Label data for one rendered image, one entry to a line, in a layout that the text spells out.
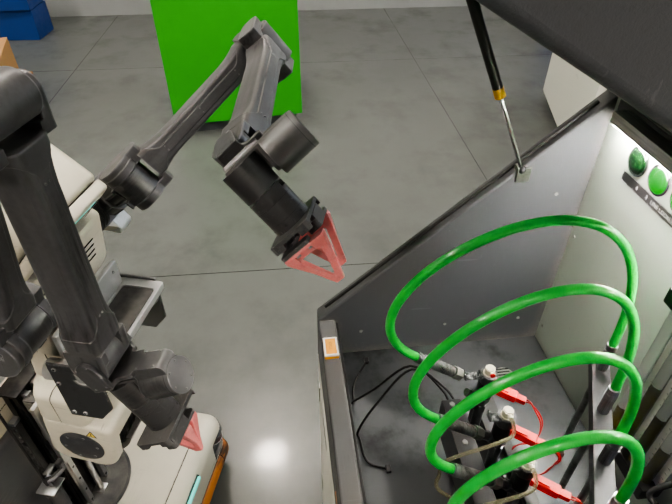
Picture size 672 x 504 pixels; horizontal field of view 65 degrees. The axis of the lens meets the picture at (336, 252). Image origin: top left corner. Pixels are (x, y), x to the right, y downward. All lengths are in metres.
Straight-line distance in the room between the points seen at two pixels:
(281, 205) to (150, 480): 1.28
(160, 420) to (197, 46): 3.30
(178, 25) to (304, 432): 2.78
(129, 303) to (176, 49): 2.95
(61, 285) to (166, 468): 1.17
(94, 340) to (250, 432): 1.44
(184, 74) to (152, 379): 3.35
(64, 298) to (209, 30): 3.31
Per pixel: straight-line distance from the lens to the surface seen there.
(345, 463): 1.00
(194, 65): 4.01
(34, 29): 6.87
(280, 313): 2.56
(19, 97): 0.64
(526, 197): 1.11
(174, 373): 0.82
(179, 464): 1.83
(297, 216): 0.69
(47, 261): 0.72
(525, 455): 0.64
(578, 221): 0.75
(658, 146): 0.95
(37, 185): 0.66
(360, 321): 1.23
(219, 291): 2.71
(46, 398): 1.29
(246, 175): 0.68
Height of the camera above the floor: 1.82
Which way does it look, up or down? 39 degrees down
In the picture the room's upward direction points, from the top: straight up
